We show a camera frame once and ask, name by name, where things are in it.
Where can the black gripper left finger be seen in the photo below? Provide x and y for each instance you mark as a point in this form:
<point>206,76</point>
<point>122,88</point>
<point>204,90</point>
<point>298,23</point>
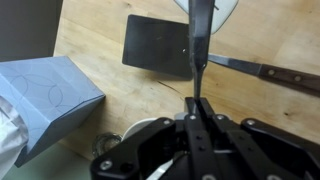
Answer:
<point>160,143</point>

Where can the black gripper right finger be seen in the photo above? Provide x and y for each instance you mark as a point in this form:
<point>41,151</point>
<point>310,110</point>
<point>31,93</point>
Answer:
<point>250,146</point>

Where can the white tissue paper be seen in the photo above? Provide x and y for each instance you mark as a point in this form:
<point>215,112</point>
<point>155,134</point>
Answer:
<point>10,140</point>

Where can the small clear glass dish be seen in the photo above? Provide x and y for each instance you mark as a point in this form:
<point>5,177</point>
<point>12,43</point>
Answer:
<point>103,143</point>

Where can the light blue tissue box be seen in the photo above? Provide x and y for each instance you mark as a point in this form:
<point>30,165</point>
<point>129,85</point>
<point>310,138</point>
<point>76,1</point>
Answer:
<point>50,96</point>

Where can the white ceramic bowl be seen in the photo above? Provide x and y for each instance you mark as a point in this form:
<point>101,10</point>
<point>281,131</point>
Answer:
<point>136,128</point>

